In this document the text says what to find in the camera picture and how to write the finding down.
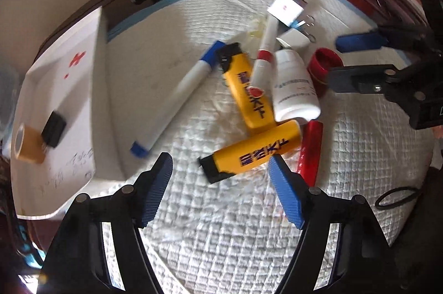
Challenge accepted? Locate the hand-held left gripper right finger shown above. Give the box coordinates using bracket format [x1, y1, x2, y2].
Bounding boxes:
[268, 155, 402, 294]

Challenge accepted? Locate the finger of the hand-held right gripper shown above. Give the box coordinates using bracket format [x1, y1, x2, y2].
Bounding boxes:
[326, 63, 428, 100]
[335, 25, 433, 53]

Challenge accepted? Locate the black hair tie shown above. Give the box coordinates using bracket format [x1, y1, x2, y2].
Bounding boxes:
[375, 186, 419, 211]

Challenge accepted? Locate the teal cloth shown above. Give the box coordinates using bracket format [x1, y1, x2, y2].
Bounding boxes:
[16, 223, 45, 269]

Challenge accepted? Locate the small white box red dot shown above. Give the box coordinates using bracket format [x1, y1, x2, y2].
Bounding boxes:
[266, 0, 308, 27]

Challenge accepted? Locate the white pill bottle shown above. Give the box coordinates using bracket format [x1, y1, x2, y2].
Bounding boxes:
[272, 48, 321, 123]

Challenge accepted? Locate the white marker with red band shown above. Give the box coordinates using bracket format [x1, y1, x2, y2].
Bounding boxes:
[247, 15, 281, 98]

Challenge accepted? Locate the white marker with blue cap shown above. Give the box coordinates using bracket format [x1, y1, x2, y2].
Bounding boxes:
[130, 40, 225, 156]

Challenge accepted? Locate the brown tape roll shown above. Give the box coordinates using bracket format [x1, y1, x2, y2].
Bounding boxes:
[14, 124, 47, 163]

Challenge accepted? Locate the red lighter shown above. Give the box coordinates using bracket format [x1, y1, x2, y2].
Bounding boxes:
[297, 120, 324, 187]

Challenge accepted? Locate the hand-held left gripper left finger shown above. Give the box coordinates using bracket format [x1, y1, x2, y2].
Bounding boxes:
[42, 152, 174, 294]

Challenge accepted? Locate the white storage tray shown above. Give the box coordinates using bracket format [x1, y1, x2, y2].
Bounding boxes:
[14, 5, 125, 220]

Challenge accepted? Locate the blue binder clip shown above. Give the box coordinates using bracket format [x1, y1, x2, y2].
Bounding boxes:
[289, 15, 319, 42]

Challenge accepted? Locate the small clear yellow bottle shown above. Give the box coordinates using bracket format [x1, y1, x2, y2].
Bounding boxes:
[247, 17, 269, 39]

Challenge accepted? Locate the black binder clip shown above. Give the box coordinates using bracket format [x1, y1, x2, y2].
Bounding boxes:
[41, 111, 67, 147]

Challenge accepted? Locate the white quilted mat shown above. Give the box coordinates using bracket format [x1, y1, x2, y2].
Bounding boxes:
[107, 0, 433, 294]

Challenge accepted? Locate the plain white small box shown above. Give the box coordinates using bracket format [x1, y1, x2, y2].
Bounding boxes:
[277, 28, 312, 51]

